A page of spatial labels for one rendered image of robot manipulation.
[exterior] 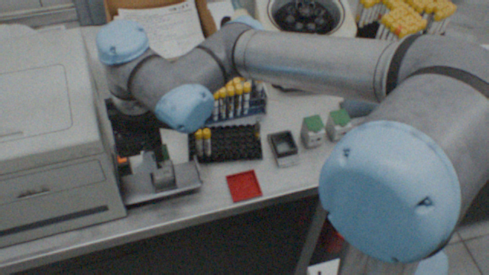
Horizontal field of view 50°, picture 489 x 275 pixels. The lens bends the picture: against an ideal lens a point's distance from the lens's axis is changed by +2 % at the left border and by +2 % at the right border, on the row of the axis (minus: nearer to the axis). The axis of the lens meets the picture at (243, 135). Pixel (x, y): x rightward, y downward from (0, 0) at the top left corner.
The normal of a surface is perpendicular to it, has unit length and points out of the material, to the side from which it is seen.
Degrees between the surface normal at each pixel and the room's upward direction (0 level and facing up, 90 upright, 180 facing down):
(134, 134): 0
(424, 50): 45
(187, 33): 1
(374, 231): 82
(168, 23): 1
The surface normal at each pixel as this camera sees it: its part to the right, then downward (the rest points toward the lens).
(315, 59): -0.71, -0.13
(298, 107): 0.04, -0.57
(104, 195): 0.29, 0.79
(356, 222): -0.67, 0.50
